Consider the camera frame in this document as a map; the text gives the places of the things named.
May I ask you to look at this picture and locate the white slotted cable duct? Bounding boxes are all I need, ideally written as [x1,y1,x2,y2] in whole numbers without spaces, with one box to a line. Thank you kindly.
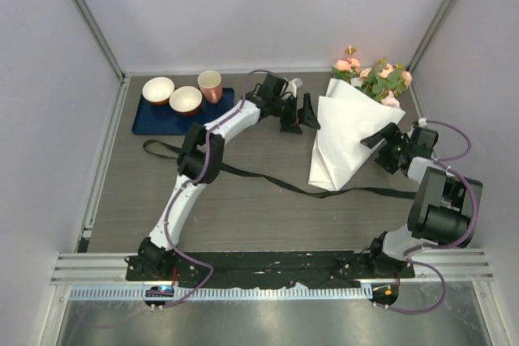
[69,284,372,301]

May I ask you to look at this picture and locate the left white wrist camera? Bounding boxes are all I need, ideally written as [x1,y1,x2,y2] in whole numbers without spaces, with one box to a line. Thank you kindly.
[286,78,303,97]

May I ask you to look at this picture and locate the white bowl orange outside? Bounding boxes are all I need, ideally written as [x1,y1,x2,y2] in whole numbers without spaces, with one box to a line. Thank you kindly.
[142,77,175,105]

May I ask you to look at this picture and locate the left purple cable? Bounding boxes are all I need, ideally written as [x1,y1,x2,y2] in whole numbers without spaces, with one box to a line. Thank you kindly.
[161,69,285,309]

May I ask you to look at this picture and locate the blue tray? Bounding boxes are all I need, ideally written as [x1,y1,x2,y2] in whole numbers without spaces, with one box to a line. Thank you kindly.
[131,88,236,135]

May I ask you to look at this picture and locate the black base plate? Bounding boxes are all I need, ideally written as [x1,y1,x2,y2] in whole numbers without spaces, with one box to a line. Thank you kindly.
[125,250,415,289]

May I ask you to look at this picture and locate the black ribbon gold letters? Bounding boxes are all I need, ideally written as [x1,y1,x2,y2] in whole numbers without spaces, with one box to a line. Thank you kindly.
[143,139,417,200]

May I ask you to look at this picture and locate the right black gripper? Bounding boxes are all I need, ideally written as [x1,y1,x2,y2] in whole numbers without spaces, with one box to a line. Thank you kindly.
[359,122,410,174]

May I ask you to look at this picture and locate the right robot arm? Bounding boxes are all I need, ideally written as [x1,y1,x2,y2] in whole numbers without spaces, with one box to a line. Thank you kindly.
[360,118,483,277]

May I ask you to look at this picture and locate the pink mug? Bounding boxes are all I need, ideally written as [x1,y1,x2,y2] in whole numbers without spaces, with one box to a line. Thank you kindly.
[197,70,223,104]

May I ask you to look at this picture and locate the aluminium frame rail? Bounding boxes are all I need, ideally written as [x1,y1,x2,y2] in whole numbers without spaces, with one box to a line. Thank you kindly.
[50,249,494,285]

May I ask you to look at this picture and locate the white wrapping paper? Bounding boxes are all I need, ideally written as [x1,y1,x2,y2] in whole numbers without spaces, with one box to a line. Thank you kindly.
[308,79,405,190]

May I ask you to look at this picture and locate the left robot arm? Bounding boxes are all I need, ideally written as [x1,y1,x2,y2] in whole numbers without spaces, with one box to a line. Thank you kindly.
[128,70,320,280]

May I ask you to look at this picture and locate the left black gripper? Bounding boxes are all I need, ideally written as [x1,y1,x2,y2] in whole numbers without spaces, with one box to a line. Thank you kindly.
[272,94,320,136]

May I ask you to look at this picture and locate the pink fake flower stem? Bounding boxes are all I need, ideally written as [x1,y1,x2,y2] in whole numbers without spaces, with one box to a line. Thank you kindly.
[332,45,362,85]

